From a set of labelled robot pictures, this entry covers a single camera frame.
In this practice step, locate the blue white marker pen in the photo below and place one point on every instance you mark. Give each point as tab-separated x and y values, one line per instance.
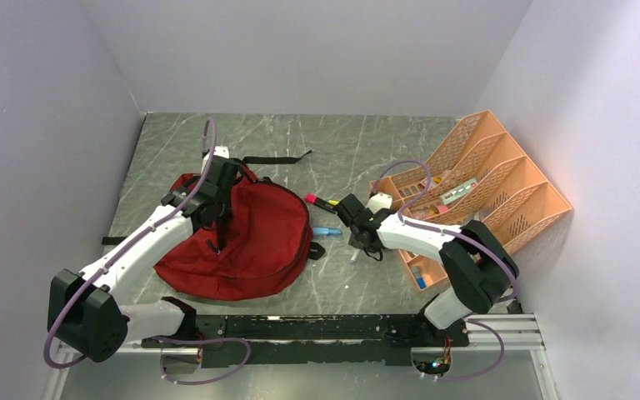
354	256

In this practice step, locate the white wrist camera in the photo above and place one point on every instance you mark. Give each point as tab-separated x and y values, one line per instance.
379	201
217	152

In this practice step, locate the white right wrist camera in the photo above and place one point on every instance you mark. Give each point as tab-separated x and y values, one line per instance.
379	201

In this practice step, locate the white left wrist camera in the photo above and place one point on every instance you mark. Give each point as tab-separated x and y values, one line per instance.
217	152

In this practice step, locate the white green ruler case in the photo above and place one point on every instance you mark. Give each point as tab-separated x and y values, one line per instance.
461	190

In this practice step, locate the blue highlighter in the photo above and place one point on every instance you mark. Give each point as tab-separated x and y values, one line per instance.
326	232

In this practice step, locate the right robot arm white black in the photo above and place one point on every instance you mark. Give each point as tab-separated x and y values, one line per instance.
478	267

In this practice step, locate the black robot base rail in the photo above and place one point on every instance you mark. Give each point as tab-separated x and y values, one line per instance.
391	339

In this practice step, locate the pink black highlighter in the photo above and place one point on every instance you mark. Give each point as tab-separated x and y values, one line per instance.
326	205

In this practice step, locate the orange plastic desk organizer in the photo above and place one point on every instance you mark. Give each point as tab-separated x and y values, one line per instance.
512	197

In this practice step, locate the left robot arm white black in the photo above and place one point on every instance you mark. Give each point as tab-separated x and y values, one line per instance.
86	309

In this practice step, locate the blue glue stick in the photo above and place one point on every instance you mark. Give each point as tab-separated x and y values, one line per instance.
418	277

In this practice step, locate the red student backpack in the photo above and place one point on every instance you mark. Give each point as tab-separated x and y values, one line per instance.
255	252

